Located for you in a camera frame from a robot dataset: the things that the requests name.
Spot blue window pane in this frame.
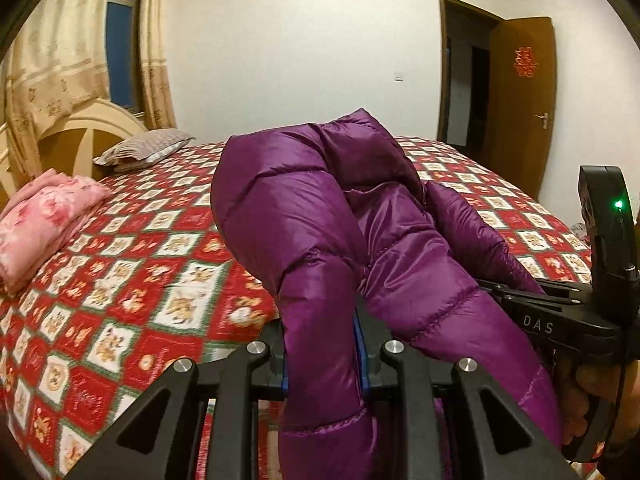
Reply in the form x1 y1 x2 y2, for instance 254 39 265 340
105 0 136 110

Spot pink floral folded blanket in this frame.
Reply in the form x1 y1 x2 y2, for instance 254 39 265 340
1 169 112 295

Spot cream wooden headboard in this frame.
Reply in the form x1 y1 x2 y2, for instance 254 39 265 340
39 99 146 178

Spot purple down jacket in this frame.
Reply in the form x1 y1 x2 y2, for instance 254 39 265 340
210 110 561 479

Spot red patchwork bear bedspread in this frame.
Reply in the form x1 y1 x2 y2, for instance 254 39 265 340
0 134 597 480

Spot red paper door decoration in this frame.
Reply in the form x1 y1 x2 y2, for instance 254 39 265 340
513 46 538 78

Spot beige patterned curtain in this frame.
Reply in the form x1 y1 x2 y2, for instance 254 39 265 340
6 0 176 179

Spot striped grey pillow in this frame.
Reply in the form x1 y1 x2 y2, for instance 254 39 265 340
93 128 194 172

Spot brown wooden door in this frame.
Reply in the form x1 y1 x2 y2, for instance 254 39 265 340
482 16 556 198

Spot right hand holding gripper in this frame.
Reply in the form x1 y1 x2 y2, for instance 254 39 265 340
554 358 640 466

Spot pile of clothes beside bed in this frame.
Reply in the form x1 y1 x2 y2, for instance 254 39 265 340
570 222 590 246

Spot metal door handle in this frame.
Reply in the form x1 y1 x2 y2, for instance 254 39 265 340
535 112 549 130

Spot dark wooden door frame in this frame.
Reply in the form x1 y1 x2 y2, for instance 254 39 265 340
437 0 503 156

